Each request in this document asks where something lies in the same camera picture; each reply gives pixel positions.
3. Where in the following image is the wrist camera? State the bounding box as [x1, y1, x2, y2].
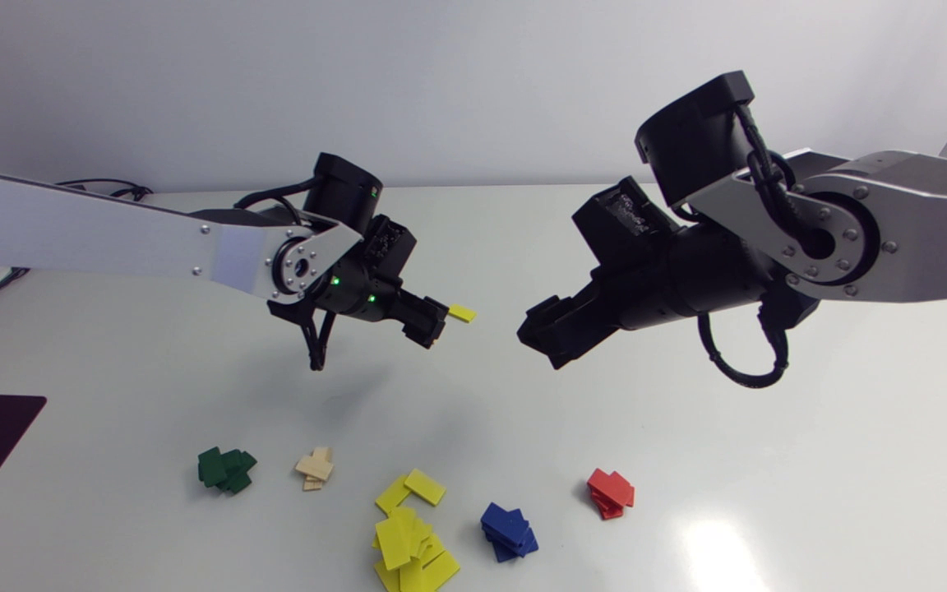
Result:
[361, 215, 418, 284]
[571, 176, 681, 269]

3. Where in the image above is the pile of green wooden blocks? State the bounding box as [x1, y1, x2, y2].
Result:
[215, 448, 259, 496]

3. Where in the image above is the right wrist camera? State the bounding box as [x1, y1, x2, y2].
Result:
[571, 176, 681, 269]

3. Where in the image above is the pile of red wooden blocks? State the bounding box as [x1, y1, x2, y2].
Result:
[589, 487, 628, 521]

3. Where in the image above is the pile of pale wooden blocks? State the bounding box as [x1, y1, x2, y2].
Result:
[302, 446, 335, 493]

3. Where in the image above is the blue wooden block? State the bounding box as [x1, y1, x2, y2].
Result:
[480, 502, 529, 551]

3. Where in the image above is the pile of blue wooden blocks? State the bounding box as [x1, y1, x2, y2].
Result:
[483, 518, 539, 564]

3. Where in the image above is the pile of yellow wooden blocks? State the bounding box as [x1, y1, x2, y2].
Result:
[372, 506, 462, 592]

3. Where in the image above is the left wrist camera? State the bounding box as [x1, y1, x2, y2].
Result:
[361, 215, 418, 284]

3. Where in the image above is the green wooden block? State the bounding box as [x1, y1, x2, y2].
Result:
[197, 446, 229, 488]

